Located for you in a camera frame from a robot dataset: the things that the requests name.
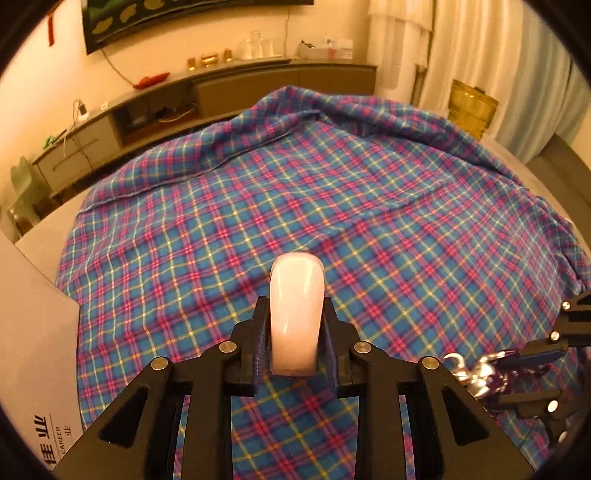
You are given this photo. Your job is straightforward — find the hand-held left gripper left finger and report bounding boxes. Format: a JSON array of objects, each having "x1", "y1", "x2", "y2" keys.
[{"x1": 53, "y1": 295, "x2": 271, "y2": 480}]

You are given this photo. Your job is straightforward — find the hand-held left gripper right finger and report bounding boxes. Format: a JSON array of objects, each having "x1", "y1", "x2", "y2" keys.
[{"x1": 320, "y1": 296, "x2": 539, "y2": 480}]

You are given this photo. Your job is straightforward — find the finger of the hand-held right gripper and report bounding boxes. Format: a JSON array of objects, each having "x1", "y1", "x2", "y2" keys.
[
  {"x1": 498, "y1": 291, "x2": 591, "y2": 369},
  {"x1": 498, "y1": 391, "x2": 581, "y2": 445}
]

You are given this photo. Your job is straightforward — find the pale pink rounded object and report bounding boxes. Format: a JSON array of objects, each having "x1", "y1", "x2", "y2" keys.
[{"x1": 269, "y1": 253, "x2": 325, "y2": 377}]

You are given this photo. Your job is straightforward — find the white cardboard box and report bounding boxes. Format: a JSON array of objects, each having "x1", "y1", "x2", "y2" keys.
[{"x1": 0, "y1": 233, "x2": 85, "y2": 480}]

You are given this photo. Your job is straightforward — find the blue plaid cloth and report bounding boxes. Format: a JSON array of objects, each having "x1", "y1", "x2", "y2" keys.
[{"x1": 55, "y1": 85, "x2": 591, "y2": 480}]

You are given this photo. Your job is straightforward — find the yellow basket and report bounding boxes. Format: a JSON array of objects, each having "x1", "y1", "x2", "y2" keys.
[{"x1": 448, "y1": 79, "x2": 499, "y2": 141}]

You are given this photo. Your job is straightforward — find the grey television cabinet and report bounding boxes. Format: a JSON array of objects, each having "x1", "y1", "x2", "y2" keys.
[{"x1": 30, "y1": 58, "x2": 378, "y2": 197}]

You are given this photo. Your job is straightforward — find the green plastic chair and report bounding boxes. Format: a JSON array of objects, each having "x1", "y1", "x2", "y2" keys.
[{"x1": 7, "y1": 156, "x2": 49, "y2": 229}]

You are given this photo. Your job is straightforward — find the red cloth pouch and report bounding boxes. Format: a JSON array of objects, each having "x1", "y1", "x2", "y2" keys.
[{"x1": 133, "y1": 72, "x2": 171, "y2": 89}]

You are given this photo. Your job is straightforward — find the gold ornaments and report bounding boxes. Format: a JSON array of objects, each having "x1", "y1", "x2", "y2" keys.
[{"x1": 187, "y1": 48, "x2": 234, "y2": 71}]

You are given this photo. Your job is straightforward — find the pale window curtain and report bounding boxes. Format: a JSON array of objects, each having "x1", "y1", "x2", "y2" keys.
[{"x1": 416, "y1": 0, "x2": 591, "y2": 162}]

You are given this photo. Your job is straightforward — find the glass cups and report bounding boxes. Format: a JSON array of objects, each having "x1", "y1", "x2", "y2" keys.
[{"x1": 238, "y1": 31, "x2": 283, "y2": 60}]

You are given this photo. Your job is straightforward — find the white box with clutter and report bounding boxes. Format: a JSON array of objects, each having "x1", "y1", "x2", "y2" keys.
[{"x1": 295, "y1": 38, "x2": 354, "y2": 61}]

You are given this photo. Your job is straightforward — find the covered standing air conditioner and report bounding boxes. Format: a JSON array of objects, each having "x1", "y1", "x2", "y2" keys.
[{"x1": 369, "y1": 0, "x2": 435, "y2": 100}]

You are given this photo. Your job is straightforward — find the wall television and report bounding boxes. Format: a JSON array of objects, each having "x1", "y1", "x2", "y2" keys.
[{"x1": 81, "y1": 0, "x2": 315, "y2": 55}]

